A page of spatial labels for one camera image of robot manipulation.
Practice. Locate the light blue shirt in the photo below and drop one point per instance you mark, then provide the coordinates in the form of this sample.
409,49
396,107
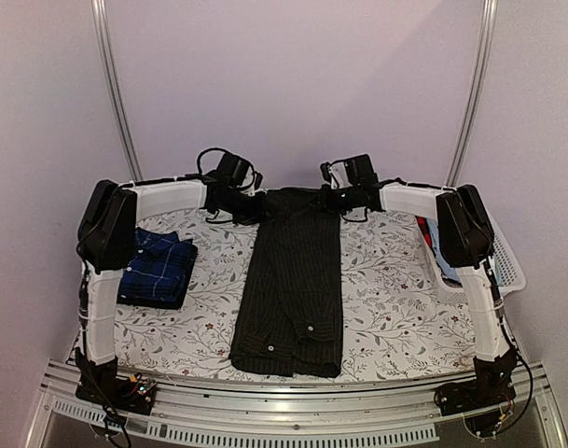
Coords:
448,273

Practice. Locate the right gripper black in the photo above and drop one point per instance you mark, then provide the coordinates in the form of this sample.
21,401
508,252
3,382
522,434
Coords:
326,204

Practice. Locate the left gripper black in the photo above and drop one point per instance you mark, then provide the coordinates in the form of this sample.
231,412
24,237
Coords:
258,213

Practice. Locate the black pinstriped long sleeve shirt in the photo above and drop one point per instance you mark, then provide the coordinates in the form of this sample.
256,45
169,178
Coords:
290,319

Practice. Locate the aluminium frame post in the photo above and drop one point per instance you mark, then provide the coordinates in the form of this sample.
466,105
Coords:
108,61
483,53

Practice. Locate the left aluminium frame post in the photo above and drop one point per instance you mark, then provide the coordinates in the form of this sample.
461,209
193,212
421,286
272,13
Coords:
108,61

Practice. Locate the red black garment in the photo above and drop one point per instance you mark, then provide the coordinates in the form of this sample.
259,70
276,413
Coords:
423,226

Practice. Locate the aluminium front rail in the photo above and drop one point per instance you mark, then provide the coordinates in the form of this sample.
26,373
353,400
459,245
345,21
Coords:
191,412

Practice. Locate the floral patterned tablecloth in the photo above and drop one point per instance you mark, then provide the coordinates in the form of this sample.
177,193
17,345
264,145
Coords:
396,325

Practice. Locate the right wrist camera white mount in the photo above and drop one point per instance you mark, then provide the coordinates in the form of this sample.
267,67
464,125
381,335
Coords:
334,174

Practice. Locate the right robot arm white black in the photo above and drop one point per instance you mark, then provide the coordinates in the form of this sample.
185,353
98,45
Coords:
466,242

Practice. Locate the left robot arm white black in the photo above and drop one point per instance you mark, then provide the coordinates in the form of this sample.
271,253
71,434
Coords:
105,236

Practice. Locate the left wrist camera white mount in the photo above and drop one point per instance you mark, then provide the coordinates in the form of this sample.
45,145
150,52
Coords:
255,185

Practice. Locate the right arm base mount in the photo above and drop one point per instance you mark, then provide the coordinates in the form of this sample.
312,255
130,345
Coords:
492,385

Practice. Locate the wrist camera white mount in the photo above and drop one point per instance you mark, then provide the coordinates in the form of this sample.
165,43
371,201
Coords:
334,174
255,185

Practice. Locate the white plastic laundry basket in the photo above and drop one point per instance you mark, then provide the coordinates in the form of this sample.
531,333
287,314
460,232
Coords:
507,270

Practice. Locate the right aluminium frame post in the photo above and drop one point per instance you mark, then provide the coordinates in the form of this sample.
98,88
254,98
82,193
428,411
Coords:
483,53

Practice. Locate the folded blue plaid shirt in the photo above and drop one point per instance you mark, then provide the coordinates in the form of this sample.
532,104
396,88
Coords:
155,266

